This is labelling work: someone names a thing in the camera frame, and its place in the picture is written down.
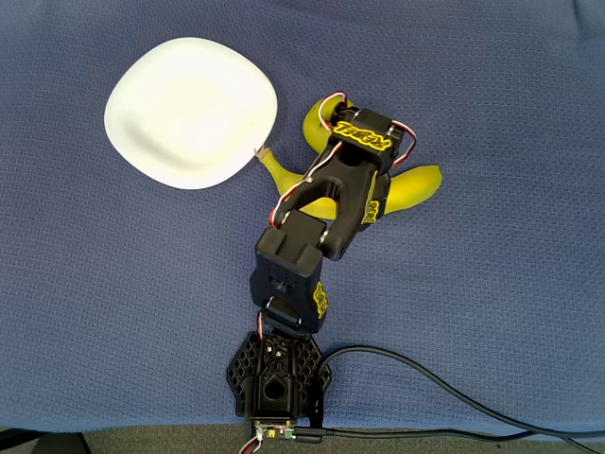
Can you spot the yellow-green apple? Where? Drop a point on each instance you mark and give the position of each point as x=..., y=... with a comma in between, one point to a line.
x=313, y=127

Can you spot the white rounded plate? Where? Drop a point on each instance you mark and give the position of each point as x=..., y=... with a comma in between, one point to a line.
x=189, y=113

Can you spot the blue-grey woven cloth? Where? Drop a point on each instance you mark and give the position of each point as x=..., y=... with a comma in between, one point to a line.
x=472, y=236

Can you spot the yellow banana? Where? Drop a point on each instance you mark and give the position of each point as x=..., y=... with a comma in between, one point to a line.
x=411, y=186

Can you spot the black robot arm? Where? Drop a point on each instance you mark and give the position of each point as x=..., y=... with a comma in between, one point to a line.
x=288, y=265

